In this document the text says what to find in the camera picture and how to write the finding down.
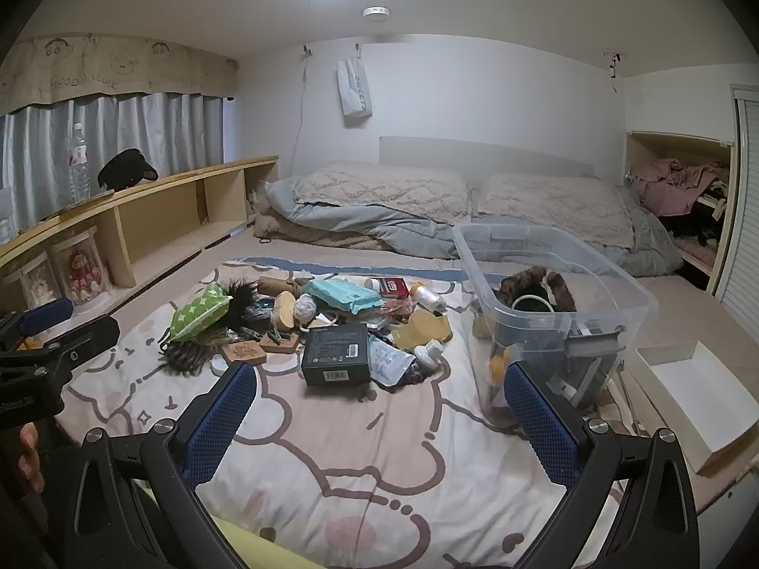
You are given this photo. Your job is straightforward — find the teal wipes pack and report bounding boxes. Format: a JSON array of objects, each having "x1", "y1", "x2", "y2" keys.
[{"x1": 302, "y1": 278, "x2": 386, "y2": 315}]

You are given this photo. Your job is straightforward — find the wooden clog sandal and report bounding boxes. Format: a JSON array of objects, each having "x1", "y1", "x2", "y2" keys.
[{"x1": 269, "y1": 292, "x2": 297, "y2": 333}]

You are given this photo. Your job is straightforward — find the brown paper tube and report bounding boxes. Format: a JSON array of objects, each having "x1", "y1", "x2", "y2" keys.
[{"x1": 258, "y1": 276, "x2": 309, "y2": 296}]

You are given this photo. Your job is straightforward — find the black hat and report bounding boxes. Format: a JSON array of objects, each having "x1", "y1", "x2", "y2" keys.
[{"x1": 96, "y1": 150, "x2": 160, "y2": 192}]

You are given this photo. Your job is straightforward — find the white hanging bag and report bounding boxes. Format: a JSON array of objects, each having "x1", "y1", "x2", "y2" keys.
[{"x1": 337, "y1": 56, "x2": 374, "y2": 128}]

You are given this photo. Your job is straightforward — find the white bottle orange cap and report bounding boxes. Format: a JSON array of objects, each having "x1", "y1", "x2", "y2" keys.
[{"x1": 411, "y1": 283, "x2": 447, "y2": 312}]

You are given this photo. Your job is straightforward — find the white louvred door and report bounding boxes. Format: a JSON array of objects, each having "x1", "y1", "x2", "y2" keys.
[{"x1": 714, "y1": 86, "x2": 759, "y2": 315}]

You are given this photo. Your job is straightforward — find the beige quilted pillow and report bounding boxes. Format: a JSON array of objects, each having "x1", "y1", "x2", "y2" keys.
[
  {"x1": 295, "y1": 160, "x2": 472, "y2": 225},
  {"x1": 477, "y1": 173, "x2": 638, "y2": 250}
]

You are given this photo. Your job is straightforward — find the white pouch blue edge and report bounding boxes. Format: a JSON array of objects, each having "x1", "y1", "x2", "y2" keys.
[{"x1": 368, "y1": 335, "x2": 419, "y2": 389}]

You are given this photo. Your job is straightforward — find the beige printed valance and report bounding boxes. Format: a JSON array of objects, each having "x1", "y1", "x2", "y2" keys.
[{"x1": 0, "y1": 32, "x2": 239, "y2": 116}]

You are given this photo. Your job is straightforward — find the pink clothes pile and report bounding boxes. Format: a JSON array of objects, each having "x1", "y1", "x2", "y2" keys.
[{"x1": 631, "y1": 159, "x2": 730, "y2": 217}]

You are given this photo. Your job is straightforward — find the brown fleece blanket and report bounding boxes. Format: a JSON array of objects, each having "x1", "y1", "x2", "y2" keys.
[{"x1": 255, "y1": 213, "x2": 392, "y2": 250}]

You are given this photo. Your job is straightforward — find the brown furry accessory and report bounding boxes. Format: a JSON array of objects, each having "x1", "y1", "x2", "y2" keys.
[{"x1": 497, "y1": 266, "x2": 577, "y2": 314}]

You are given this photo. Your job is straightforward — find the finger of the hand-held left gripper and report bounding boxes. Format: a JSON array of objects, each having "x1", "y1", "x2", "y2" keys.
[
  {"x1": 0, "y1": 298, "x2": 74, "y2": 352},
  {"x1": 0, "y1": 315, "x2": 121, "y2": 371}
]

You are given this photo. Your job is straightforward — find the yellow translucent flat piece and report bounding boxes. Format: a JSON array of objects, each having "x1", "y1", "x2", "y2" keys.
[{"x1": 391, "y1": 308, "x2": 453, "y2": 352}]

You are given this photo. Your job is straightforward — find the red doll display case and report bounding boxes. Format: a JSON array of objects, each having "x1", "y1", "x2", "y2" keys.
[{"x1": 52, "y1": 226, "x2": 112, "y2": 308}]

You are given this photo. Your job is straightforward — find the white cardboard box lid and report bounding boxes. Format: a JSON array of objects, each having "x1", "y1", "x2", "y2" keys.
[{"x1": 625, "y1": 340, "x2": 759, "y2": 476}]

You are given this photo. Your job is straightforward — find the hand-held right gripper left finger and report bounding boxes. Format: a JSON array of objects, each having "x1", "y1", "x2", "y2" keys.
[{"x1": 56, "y1": 361, "x2": 259, "y2": 569}]

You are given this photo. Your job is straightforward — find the green polka dot pouch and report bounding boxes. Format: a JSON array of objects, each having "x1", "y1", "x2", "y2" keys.
[{"x1": 169, "y1": 283, "x2": 233, "y2": 343}]

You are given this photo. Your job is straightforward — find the wooden closet shelf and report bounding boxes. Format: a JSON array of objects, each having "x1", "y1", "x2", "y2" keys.
[{"x1": 622, "y1": 130, "x2": 737, "y2": 293}]

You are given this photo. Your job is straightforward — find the grey curtain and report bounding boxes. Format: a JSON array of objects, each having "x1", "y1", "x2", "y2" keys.
[{"x1": 0, "y1": 92, "x2": 226, "y2": 232}]

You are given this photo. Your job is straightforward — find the clear plastic storage bin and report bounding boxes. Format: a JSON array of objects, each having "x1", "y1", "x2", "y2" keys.
[{"x1": 452, "y1": 222, "x2": 660, "y2": 428}]

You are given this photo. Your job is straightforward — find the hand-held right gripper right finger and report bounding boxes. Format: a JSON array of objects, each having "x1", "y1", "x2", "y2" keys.
[{"x1": 503, "y1": 361, "x2": 702, "y2": 569}]

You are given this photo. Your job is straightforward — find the dark wavy hair clip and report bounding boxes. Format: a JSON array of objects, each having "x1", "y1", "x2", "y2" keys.
[{"x1": 160, "y1": 338, "x2": 223, "y2": 376}]

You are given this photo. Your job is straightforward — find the clear water bottle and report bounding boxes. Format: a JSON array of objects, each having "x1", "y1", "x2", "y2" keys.
[{"x1": 70, "y1": 123, "x2": 91, "y2": 205}]

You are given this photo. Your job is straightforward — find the long wooden shelf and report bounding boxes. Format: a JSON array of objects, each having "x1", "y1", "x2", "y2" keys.
[{"x1": 0, "y1": 156, "x2": 279, "y2": 315}]

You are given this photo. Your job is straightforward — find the black cardboard box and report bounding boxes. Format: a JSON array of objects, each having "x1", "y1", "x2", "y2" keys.
[{"x1": 301, "y1": 323, "x2": 371, "y2": 386}]

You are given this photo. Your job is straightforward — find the white doll display case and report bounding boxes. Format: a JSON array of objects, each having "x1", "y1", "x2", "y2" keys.
[{"x1": 18, "y1": 252, "x2": 60, "y2": 309}]

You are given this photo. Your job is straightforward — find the person's left hand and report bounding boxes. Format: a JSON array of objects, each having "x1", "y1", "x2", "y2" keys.
[{"x1": 17, "y1": 423, "x2": 46, "y2": 494}]

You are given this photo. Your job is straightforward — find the white headboard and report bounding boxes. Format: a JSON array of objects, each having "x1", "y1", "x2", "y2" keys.
[{"x1": 378, "y1": 136, "x2": 595, "y2": 179}]

